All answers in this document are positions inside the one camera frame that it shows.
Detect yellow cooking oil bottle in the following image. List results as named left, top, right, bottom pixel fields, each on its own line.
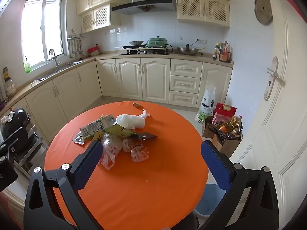
left=219, top=116, right=241, bottom=132

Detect chrome faucet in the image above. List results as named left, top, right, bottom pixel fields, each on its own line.
left=49, top=49, right=61, bottom=71

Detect round grey wall disc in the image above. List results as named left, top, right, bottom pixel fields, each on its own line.
left=254, top=0, right=273, bottom=25

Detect cream lattice door wall cabinet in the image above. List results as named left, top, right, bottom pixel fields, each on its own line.
left=81, top=3, right=120, bottom=33
left=176, top=0, right=231, bottom=27

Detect round orange table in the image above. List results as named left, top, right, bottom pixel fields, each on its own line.
left=44, top=101, right=209, bottom=230

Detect red gift box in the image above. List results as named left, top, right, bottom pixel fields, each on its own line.
left=212, top=103, right=237, bottom=125

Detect green and white milk carton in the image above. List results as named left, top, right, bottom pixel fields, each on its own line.
left=80, top=114, right=118, bottom=140

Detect cardboard box with oil bottles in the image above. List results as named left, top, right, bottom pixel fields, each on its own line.
left=212, top=125, right=243, bottom=159

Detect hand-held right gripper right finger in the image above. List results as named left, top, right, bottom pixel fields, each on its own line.
left=199, top=140, right=281, bottom=230

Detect metal door handle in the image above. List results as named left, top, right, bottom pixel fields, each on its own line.
left=264, top=56, right=286, bottom=101

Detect black round appliance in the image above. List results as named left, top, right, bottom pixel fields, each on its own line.
left=0, top=108, right=31, bottom=152

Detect red door decoration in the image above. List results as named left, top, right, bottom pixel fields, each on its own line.
left=285, top=0, right=303, bottom=17

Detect gas stove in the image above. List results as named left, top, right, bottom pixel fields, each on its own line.
left=118, top=45, right=169, bottom=56

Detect steel sink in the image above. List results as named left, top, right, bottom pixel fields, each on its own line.
left=55, top=61, right=84, bottom=71

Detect kitchen window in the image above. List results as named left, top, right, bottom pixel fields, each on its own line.
left=21, top=0, right=66, bottom=71

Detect yellow wrapper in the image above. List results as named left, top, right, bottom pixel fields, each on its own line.
left=92, top=131, right=105, bottom=145

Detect clear plastic bag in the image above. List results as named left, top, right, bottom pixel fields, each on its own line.
left=122, top=138, right=149, bottom=163
left=100, top=133, right=123, bottom=170

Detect white door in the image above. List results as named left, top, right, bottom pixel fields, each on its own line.
left=228, top=0, right=307, bottom=230

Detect steel wok with handle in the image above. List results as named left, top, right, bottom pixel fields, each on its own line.
left=177, top=44, right=207, bottom=55

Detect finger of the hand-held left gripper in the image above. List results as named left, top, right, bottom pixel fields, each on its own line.
left=0, top=126, right=29, bottom=166

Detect large white jar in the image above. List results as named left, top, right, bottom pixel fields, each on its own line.
left=5, top=78, right=17, bottom=99

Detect cream cabinet drawer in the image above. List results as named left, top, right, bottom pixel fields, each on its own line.
left=171, top=59, right=203, bottom=78
left=169, top=90, right=199, bottom=106
left=170, top=75, right=201, bottom=94

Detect white plastic bag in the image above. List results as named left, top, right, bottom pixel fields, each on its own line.
left=115, top=108, right=151, bottom=130

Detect group of condiment bottles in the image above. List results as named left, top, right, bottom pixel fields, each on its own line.
left=212, top=41, right=233, bottom=63

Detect dark glass bottle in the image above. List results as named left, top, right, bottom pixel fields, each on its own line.
left=225, top=127, right=241, bottom=140

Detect utensil rack with hanging utensils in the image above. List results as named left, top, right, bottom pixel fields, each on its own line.
left=68, top=30, right=88, bottom=59

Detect red bowl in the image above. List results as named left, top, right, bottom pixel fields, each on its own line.
left=88, top=44, right=102, bottom=56

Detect green electric cooking pot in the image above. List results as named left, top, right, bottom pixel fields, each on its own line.
left=146, top=36, right=168, bottom=49

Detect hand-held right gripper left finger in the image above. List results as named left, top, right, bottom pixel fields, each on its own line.
left=23, top=140, right=104, bottom=230

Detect cream base cabinets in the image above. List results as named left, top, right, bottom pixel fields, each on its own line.
left=0, top=53, right=234, bottom=163

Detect pale green food packet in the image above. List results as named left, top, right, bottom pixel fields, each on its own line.
left=102, top=124, right=138, bottom=137

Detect dark snack packet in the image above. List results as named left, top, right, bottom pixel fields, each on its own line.
left=130, top=132, right=158, bottom=141

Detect white rice bag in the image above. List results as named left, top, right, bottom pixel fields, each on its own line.
left=195, top=85, right=217, bottom=124

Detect small brown paper bag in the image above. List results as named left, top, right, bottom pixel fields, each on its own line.
left=203, top=116, right=217, bottom=138

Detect range hood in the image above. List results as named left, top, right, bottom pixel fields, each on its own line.
left=111, top=0, right=177, bottom=15

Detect green dish soap bottle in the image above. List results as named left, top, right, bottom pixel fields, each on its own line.
left=23, top=55, right=32, bottom=74

